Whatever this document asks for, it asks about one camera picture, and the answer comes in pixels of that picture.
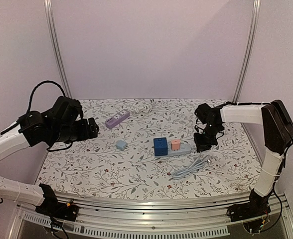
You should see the dark blue cube socket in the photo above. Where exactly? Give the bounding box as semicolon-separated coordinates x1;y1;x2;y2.
153;137;168;156

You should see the floral table mat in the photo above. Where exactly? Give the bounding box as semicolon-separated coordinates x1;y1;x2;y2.
37;99;261;201

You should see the white coiled cable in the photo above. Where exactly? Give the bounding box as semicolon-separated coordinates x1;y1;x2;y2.
132;104;153;116

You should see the left aluminium frame post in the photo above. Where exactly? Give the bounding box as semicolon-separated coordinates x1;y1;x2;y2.
43;0;72;98

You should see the grey power strip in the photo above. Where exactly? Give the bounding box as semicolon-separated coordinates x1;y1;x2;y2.
158;143;191;157

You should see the purple power strip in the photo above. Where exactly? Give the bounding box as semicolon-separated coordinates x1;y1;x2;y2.
105;110;130;129

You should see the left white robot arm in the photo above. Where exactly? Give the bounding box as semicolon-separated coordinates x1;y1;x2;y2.
0;110;99;216

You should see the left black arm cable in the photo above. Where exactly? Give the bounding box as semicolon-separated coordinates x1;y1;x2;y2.
26;80;69;118

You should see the right aluminium frame post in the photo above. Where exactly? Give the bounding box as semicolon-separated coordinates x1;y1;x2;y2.
232;0;261;104

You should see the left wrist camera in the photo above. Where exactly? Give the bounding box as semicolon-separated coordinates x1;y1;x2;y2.
50;96;84;125

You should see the light blue charger plug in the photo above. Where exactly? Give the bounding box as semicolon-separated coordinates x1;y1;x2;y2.
116;140;128;151

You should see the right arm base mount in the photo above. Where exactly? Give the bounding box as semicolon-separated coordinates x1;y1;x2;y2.
226;190;272;222

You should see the aluminium frame post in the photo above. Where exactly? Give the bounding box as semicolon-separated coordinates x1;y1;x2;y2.
43;0;72;98
232;0;261;104

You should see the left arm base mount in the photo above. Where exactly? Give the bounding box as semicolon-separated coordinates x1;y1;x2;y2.
35;184;80;222

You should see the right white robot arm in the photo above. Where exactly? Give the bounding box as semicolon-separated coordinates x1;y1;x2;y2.
194;100;293;198

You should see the pink charger plug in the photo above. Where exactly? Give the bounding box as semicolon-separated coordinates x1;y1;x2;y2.
171;139;181;151

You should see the aluminium front rail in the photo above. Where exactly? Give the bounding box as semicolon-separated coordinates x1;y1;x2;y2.
8;191;293;239

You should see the grey power strip cable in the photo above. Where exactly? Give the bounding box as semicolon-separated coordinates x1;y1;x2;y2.
170;153;213;180

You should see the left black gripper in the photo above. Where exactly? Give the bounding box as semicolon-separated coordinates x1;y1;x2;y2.
50;117;99;144

